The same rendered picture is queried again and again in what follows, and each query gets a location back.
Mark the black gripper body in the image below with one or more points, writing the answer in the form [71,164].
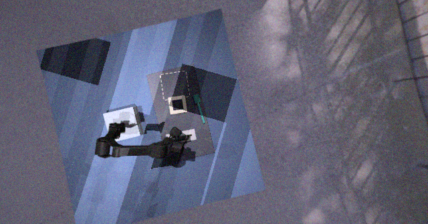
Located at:
[175,132]

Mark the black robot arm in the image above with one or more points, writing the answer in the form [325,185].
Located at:
[160,149]

